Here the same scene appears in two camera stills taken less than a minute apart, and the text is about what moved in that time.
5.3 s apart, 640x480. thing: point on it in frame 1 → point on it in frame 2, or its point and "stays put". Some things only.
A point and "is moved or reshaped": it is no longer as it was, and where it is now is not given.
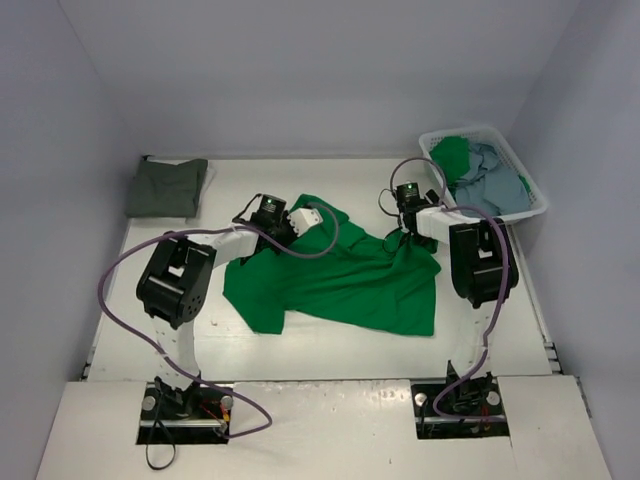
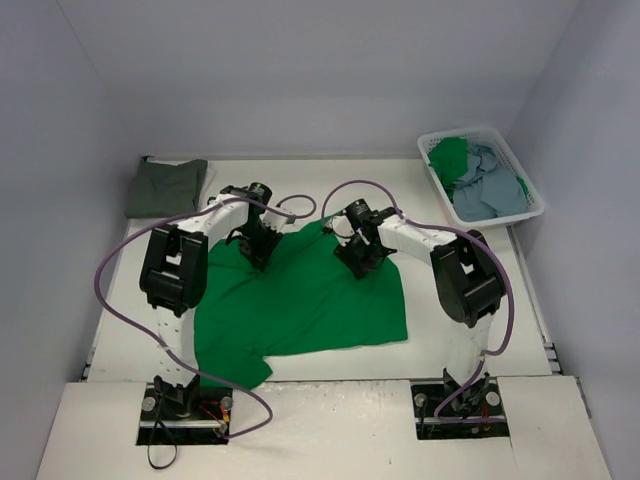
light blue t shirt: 492,188 stays put
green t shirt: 343,274 is moved or reshaped
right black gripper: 409,223 → 360,255
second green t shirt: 452,154 stays put
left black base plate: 197,414 stays put
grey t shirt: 164,190 stays put
